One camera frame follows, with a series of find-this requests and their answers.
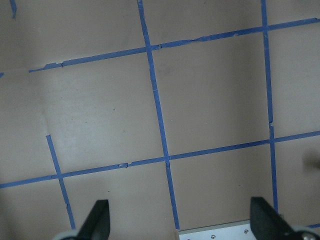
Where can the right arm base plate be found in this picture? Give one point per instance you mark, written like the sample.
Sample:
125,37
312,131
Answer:
239,230

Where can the brown paper table cover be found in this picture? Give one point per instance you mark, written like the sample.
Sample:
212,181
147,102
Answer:
175,111

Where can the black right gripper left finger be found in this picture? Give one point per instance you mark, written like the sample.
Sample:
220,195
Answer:
97,225

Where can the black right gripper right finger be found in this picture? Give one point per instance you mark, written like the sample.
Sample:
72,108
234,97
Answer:
265,222

